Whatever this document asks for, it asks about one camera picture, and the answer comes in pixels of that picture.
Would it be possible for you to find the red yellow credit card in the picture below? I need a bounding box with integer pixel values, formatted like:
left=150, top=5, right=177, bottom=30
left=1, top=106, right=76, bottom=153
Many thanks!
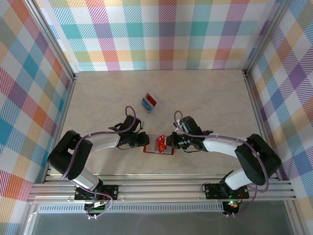
left=156, top=135, right=167, bottom=153

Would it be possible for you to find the red card tray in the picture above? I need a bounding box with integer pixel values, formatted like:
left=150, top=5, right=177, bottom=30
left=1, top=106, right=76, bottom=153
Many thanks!
left=143, top=134, right=175, bottom=156

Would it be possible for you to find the blue credit card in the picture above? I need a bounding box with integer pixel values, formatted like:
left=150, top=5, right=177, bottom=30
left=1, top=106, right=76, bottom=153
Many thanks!
left=141, top=97, right=154, bottom=114

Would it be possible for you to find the clear plastic card holder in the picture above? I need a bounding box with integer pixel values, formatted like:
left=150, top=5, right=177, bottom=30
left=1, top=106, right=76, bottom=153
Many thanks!
left=140, top=88, right=168, bottom=116

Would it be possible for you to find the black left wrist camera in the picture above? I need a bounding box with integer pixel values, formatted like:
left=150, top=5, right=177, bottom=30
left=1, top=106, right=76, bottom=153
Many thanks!
left=109, top=115, right=147, bottom=134

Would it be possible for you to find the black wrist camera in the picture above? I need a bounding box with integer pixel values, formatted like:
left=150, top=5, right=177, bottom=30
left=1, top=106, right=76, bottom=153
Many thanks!
left=109, top=115, right=147, bottom=134
left=175, top=117, right=203, bottom=135

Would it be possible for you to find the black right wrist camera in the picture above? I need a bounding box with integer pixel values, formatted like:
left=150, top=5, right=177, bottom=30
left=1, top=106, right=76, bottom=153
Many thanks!
left=175, top=117, right=203, bottom=135

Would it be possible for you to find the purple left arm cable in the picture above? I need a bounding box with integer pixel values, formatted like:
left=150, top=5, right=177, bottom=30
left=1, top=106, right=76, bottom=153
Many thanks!
left=60, top=105, right=139, bottom=218

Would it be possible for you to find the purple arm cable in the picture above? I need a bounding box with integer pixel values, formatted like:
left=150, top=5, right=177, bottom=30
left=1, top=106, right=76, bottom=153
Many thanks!
left=173, top=110, right=271, bottom=218
left=60, top=105, right=139, bottom=218

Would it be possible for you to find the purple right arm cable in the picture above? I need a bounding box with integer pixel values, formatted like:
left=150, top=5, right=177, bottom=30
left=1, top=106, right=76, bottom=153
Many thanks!
left=173, top=110, right=271, bottom=218

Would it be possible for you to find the aluminium mounting rail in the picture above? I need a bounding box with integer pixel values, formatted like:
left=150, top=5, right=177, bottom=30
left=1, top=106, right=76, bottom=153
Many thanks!
left=26, top=173, right=298, bottom=203

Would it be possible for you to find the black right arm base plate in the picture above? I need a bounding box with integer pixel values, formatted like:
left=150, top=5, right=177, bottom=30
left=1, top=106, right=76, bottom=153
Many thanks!
left=204, top=183, right=249, bottom=199

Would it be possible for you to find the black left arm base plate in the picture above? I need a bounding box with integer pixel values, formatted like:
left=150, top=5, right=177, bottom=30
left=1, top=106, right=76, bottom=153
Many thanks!
left=74, top=185, right=119, bottom=201

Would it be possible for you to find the slotted grey cable duct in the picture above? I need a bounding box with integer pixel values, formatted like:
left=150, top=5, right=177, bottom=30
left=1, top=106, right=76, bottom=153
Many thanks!
left=36, top=205, right=224, bottom=213

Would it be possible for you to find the aluminium side rail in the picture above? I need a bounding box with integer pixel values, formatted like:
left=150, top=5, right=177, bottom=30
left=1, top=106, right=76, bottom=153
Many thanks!
left=243, top=70, right=281, bottom=181
left=43, top=73, right=78, bottom=184

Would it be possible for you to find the aluminium frame post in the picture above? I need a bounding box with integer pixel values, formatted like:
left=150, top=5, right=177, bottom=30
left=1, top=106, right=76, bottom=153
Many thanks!
left=244, top=0, right=294, bottom=74
left=24, top=0, right=75, bottom=81

